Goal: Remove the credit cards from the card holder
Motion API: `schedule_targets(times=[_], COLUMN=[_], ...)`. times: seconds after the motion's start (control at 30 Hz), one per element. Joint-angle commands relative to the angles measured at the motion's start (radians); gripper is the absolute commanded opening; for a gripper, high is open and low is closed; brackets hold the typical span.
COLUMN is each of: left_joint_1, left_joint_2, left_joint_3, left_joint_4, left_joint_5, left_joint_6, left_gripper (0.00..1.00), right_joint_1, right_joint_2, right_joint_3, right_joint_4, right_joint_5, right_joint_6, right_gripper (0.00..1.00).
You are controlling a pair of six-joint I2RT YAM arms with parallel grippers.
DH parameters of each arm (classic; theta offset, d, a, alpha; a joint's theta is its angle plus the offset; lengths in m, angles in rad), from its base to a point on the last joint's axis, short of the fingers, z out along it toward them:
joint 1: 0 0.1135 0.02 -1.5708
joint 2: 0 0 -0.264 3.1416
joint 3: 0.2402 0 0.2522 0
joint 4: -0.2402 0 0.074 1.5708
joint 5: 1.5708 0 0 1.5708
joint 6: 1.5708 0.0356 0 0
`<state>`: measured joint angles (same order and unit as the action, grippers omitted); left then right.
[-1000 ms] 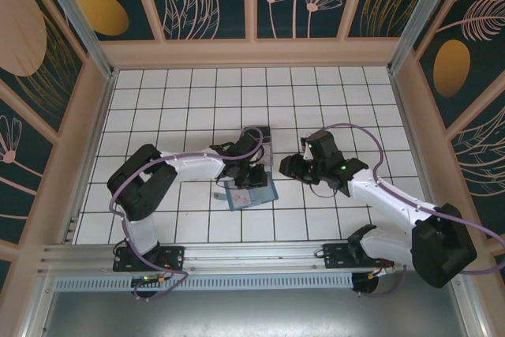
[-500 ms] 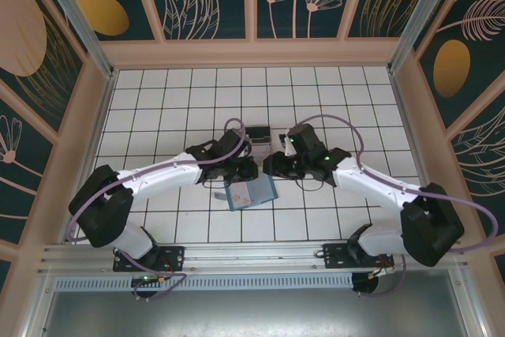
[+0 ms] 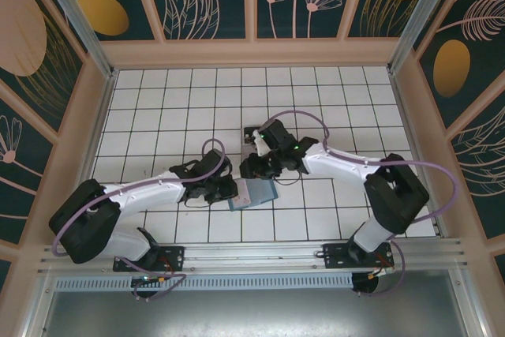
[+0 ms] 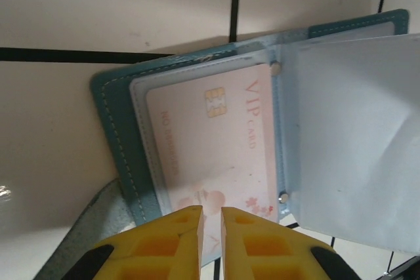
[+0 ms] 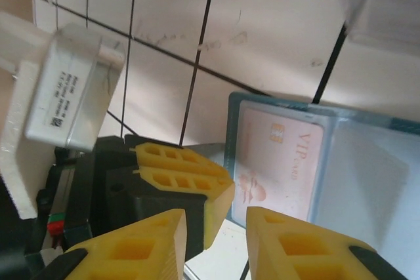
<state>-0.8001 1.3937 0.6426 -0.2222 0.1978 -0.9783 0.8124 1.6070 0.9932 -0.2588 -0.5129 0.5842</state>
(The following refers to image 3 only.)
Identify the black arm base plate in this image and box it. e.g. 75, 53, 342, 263
113, 245, 186, 273
322, 242, 395, 270

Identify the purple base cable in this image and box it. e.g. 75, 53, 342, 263
357, 240, 407, 298
118, 256, 189, 301

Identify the thin black cable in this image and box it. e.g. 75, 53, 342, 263
275, 173, 309, 186

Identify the white floral card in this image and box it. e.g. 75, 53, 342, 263
235, 179, 253, 206

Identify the grey slotted cable duct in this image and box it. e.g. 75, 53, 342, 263
54, 272, 354, 291

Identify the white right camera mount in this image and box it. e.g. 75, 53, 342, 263
251, 129, 271, 157

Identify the aluminium frame post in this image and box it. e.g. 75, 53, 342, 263
33, 0, 118, 79
387, 0, 453, 73

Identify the blue-grey cloth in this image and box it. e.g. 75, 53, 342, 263
227, 178, 279, 213

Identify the clear acrylic card box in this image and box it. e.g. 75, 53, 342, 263
239, 125, 261, 159

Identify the grey metal sheet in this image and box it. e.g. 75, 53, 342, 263
39, 289, 470, 337

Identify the aluminium mounting rail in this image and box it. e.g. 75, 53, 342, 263
37, 237, 474, 275

